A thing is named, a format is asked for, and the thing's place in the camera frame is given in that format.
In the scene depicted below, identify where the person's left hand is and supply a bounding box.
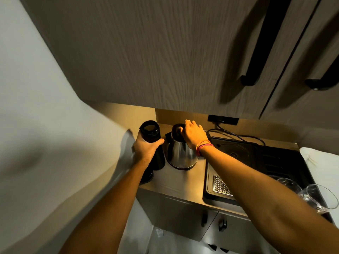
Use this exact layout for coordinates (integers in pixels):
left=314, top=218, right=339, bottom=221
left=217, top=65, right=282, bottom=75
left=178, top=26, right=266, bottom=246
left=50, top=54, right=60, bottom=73
left=132, top=131, right=165, bottom=167

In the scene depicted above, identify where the person's right hand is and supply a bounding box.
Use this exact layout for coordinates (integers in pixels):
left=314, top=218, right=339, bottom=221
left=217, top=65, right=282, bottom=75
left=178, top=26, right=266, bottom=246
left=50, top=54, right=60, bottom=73
left=181, top=119, right=211, bottom=150

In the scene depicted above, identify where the black bottle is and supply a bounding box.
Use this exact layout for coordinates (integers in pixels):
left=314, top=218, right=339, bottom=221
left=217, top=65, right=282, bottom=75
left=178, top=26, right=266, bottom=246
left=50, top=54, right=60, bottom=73
left=139, top=120, right=166, bottom=184

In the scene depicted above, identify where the stainless steel electric kettle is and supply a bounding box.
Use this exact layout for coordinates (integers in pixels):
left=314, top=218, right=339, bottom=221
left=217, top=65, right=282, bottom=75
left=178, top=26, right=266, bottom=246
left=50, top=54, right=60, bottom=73
left=165, top=123, right=211, bottom=171

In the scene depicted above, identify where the person's left forearm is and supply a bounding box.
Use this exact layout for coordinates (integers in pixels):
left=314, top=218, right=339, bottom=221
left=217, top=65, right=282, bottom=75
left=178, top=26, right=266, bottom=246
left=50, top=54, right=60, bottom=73
left=59, top=160, right=149, bottom=254

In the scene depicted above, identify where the person's right forearm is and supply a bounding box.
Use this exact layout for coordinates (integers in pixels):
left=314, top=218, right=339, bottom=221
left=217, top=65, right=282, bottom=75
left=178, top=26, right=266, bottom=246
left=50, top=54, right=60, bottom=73
left=199, top=145, right=339, bottom=254

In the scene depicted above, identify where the red thread wristband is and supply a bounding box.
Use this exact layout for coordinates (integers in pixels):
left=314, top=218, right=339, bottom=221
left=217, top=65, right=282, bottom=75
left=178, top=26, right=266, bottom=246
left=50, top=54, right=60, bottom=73
left=195, top=140, right=215, bottom=156

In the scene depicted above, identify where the metal drip grate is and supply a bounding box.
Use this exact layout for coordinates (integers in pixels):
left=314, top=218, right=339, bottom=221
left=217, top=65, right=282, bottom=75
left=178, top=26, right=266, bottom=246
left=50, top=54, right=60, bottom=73
left=213, top=175, right=234, bottom=197

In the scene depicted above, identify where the grey lower cabinet door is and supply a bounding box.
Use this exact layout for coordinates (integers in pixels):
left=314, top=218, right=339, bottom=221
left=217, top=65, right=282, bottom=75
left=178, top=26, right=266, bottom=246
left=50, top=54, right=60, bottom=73
left=136, top=188, right=219, bottom=242
left=201, top=211, right=282, bottom=254

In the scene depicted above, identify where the wide wooden cabinet door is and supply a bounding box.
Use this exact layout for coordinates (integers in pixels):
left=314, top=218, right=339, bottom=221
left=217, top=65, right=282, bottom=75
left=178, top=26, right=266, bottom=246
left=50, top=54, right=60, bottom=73
left=19, top=0, right=322, bottom=120

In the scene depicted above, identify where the black tray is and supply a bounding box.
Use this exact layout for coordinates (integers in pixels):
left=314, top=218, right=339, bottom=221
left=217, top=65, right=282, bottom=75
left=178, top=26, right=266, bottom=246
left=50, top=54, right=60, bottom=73
left=203, top=137, right=335, bottom=223

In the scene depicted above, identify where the narrow wooden cabinet door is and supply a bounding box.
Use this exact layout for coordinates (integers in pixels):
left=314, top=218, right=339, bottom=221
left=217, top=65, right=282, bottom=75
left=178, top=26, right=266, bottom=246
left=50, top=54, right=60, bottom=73
left=260, top=0, right=339, bottom=130

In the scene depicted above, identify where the clear drinking glass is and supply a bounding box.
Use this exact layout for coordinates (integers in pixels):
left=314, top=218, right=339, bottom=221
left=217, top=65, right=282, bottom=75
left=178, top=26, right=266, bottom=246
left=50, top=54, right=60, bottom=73
left=299, top=184, right=339, bottom=215
left=276, top=178, right=303, bottom=195

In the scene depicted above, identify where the white cloth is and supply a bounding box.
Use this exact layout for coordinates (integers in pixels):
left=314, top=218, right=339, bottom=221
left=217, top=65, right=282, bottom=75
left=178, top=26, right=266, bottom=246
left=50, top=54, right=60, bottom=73
left=299, top=147, right=339, bottom=228

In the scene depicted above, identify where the black wall socket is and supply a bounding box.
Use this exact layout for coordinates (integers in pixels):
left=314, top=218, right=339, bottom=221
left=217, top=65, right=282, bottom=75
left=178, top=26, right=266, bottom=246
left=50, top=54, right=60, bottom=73
left=207, top=115, right=240, bottom=126

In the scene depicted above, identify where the black power cable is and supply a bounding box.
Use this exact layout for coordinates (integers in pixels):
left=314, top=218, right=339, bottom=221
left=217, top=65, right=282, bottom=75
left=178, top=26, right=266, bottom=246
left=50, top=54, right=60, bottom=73
left=206, top=124, right=266, bottom=146

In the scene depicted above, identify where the long black cabinet handle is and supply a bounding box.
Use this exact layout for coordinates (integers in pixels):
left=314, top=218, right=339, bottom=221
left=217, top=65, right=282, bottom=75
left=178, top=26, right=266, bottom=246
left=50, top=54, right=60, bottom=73
left=240, top=0, right=292, bottom=86
left=305, top=54, right=339, bottom=91

